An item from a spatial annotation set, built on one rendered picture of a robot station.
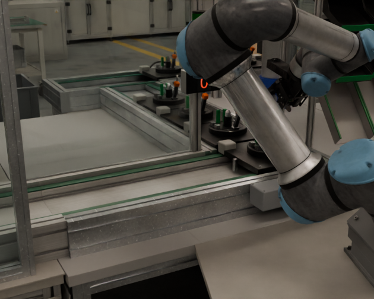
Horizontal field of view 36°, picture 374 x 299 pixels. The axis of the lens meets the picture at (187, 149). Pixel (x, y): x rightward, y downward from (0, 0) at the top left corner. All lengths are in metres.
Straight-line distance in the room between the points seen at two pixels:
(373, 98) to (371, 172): 0.93
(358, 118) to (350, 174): 0.83
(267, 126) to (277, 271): 0.37
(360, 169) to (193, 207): 0.54
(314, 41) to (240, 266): 0.56
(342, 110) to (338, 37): 0.67
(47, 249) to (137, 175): 0.43
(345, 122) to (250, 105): 0.79
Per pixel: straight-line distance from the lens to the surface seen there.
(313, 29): 1.30
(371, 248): 1.39
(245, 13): 1.17
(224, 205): 1.63
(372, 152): 1.23
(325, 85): 1.52
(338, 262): 1.49
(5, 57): 1.27
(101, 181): 1.74
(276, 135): 1.26
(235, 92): 1.25
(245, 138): 2.00
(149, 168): 1.79
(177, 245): 1.52
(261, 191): 1.60
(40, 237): 1.46
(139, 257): 1.47
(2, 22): 1.26
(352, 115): 2.02
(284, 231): 1.61
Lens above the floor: 1.59
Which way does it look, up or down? 19 degrees down
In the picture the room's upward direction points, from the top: straight up
